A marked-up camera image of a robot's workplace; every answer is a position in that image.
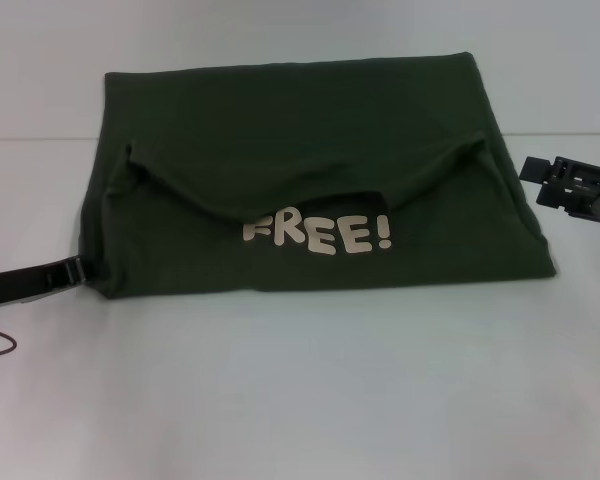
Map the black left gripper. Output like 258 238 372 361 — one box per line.
0 255 89 308

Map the dark green t-shirt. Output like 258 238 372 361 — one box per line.
79 51 561 302

